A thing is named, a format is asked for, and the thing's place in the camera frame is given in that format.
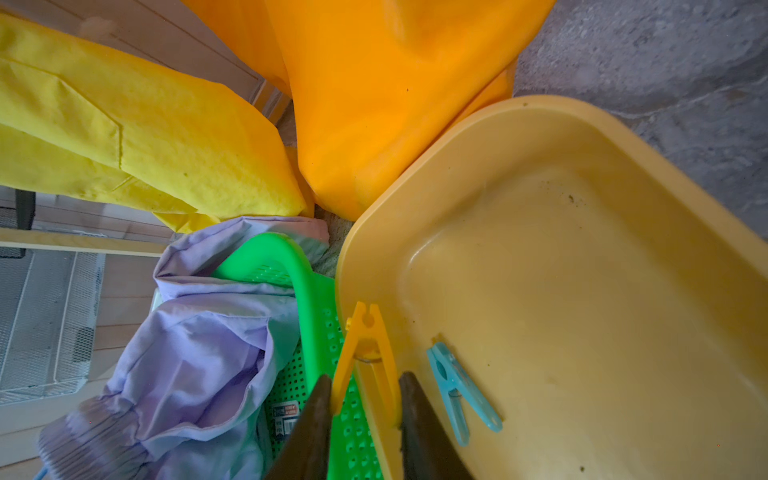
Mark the purple shorts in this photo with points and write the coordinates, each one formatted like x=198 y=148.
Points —
x=185 y=399

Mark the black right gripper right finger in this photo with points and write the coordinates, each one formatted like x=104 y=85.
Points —
x=427 y=451

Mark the white wire mesh shelf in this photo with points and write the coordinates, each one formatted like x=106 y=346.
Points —
x=49 y=309

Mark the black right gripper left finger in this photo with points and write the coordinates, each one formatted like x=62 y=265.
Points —
x=306 y=454

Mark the wooden clothes rack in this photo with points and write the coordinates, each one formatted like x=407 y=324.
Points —
x=39 y=240

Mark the teal clothespin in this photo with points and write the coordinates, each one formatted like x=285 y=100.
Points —
x=454 y=385

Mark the yellow shorts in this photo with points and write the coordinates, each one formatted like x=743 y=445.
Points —
x=86 y=121

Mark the orange shorts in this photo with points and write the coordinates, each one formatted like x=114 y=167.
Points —
x=375 y=83

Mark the yellow clothespin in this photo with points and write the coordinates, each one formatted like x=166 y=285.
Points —
x=367 y=341

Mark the yellow plastic tray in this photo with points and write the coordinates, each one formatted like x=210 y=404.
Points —
x=611 y=311

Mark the green plastic basket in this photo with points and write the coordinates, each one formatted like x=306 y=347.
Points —
x=276 y=259

